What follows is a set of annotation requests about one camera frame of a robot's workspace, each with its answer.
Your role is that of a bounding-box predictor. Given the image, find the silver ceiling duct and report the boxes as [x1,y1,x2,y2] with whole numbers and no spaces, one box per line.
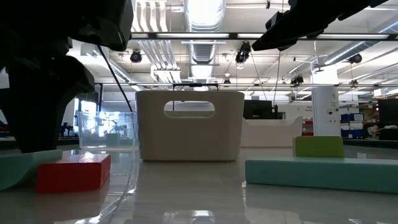
[183,0,226,79]

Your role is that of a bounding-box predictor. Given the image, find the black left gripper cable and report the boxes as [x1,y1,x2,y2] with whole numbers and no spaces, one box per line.
[96,44,136,114]

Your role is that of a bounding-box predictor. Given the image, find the teal rectangular block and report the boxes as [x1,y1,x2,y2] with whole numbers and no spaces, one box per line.
[105,133,121,148]

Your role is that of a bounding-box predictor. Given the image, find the blue storage bins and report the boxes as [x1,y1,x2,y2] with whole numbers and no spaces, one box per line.
[339,112,366,139]

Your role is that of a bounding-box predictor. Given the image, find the small green block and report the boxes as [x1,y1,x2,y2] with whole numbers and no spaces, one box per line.
[292,135,345,159]

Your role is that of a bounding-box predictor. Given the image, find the black screen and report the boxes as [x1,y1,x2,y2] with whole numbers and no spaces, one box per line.
[376,98,398,141]
[243,99,279,121]

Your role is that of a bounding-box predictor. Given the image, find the long teal block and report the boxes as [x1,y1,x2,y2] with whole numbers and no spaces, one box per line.
[244,156,398,195]

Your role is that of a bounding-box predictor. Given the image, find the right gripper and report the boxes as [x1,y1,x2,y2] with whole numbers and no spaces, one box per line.
[251,0,371,52]

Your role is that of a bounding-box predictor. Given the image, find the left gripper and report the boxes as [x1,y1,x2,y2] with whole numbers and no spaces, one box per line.
[0,0,134,154]

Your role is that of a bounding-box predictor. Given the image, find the clear plastic bin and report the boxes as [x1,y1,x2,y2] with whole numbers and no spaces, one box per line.
[76,110,139,151]

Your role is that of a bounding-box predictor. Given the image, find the white pillar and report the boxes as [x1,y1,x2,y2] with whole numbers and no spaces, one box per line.
[311,66,341,138]

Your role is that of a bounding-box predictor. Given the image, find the red block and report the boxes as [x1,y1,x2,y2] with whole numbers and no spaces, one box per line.
[35,152,112,194]

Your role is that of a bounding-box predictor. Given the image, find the white plastic bin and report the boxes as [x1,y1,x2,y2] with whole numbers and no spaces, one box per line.
[239,115,305,149]

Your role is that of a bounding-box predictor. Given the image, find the translucent bin with handle slot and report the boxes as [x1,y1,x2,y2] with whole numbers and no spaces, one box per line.
[135,90,246,163]

